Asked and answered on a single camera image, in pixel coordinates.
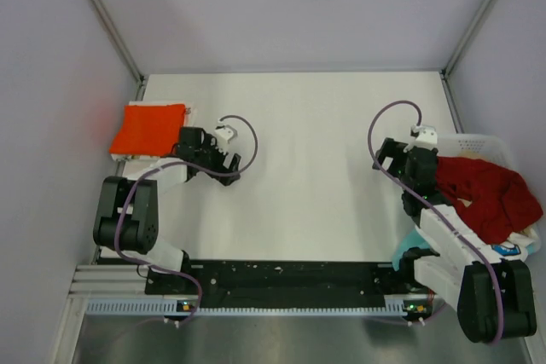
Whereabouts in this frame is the teal t shirt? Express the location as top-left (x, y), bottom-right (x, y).
top-left (392, 229), bottom-right (430, 271)

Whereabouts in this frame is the white plastic laundry basket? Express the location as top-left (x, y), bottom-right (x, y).
top-left (437, 134), bottom-right (516, 170)

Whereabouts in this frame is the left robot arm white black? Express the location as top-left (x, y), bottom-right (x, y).
top-left (93, 125), bottom-right (241, 293)

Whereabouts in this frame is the dark red t shirt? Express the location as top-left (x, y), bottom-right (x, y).
top-left (435, 157), bottom-right (543, 245)

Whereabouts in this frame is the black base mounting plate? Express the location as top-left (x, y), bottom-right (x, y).
top-left (143, 259), bottom-right (432, 308)

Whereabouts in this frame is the beige t shirt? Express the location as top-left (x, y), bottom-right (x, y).
top-left (457, 150), bottom-right (489, 161)

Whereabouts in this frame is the right aluminium frame post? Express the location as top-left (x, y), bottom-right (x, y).
top-left (441, 0), bottom-right (497, 81)

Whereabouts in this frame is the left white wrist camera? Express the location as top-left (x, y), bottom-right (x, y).
top-left (213, 119), bottom-right (237, 153)

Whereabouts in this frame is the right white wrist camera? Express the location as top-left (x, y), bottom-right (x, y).
top-left (409, 125), bottom-right (438, 150)

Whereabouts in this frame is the folded orange t shirt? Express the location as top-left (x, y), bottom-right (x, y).
top-left (107, 103), bottom-right (188, 158)

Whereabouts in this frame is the folded white t shirt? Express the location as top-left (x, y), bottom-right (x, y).
top-left (111, 101), bottom-right (199, 165)

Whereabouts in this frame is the white flower print t shirt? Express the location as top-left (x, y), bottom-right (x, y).
top-left (491, 223), bottom-right (542, 261)

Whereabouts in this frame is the grey slotted cable duct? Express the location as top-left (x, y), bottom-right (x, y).
top-left (85, 299), bottom-right (431, 317)

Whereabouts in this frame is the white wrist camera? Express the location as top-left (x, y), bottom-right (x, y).
top-left (213, 119), bottom-right (237, 153)
top-left (409, 125), bottom-right (438, 150)

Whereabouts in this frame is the left aluminium frame post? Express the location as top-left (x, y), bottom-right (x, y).
top-left (88, 0), bottom-right (144, 84)

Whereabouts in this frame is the aluminium frame post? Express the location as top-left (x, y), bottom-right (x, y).
top-left (88, 0), bottom-right (144, 84)
top-left (441, 0), bottom-right (497, 81)

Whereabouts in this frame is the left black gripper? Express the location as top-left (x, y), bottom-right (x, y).
top-left (194, 134), bottom-right (240, 185)

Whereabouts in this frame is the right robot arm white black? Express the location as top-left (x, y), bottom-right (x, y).
top-left (373, 138), bottom-right (537, 343)

